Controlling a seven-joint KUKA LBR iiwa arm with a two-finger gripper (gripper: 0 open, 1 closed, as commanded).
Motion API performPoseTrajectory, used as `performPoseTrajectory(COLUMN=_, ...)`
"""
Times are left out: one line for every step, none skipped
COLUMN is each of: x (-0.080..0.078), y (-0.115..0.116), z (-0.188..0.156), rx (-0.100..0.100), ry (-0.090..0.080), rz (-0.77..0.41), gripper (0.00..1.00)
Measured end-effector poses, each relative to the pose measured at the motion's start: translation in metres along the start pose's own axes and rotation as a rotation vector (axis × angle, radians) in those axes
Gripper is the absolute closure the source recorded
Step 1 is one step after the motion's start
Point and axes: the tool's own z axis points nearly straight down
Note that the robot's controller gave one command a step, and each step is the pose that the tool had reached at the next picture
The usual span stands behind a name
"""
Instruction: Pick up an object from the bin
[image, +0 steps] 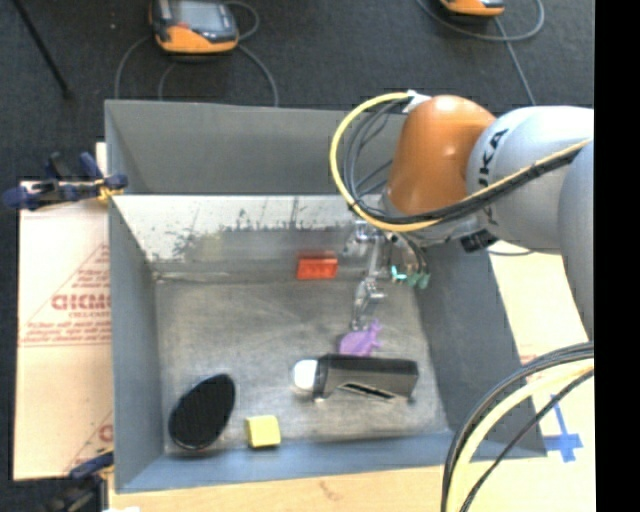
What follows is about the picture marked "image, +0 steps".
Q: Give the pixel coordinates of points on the black cylinder on white bracket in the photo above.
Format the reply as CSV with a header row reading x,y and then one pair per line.
x,y
475,243

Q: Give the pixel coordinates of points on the white ball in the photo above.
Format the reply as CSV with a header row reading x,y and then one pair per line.
x,y
304,374

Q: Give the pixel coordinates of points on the brown cardboard board, red print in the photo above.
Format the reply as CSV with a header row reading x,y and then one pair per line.
x,y
60,360

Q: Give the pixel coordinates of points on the grey metal bin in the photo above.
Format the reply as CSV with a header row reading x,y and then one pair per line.
x,y
240,320

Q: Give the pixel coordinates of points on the yellow sponge block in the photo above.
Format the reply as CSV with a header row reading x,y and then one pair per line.
x,y
262,431

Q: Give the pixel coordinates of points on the purple toy animal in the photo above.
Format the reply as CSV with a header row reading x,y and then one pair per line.
x,y
358,343

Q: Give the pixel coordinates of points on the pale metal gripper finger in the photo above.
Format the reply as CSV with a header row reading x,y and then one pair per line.
x,y
378,296
358,312

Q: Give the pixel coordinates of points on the red flat block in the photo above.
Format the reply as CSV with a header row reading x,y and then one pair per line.
x,y
317,268

